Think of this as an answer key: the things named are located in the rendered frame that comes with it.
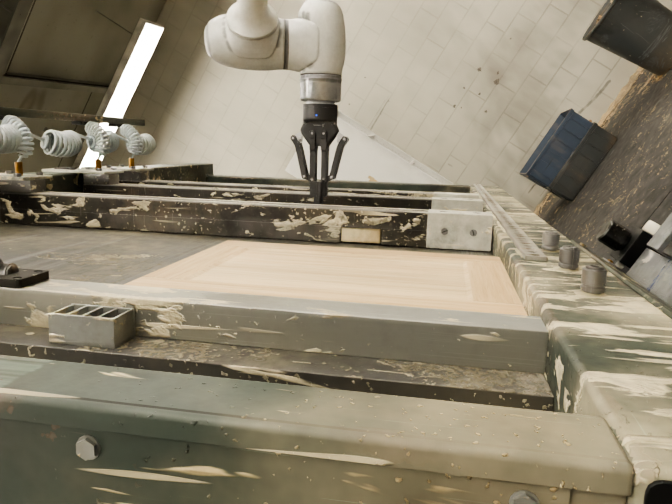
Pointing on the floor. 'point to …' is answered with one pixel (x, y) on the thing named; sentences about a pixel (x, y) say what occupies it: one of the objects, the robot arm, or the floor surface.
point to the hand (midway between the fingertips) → (318, 197)
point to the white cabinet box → (368, 158)
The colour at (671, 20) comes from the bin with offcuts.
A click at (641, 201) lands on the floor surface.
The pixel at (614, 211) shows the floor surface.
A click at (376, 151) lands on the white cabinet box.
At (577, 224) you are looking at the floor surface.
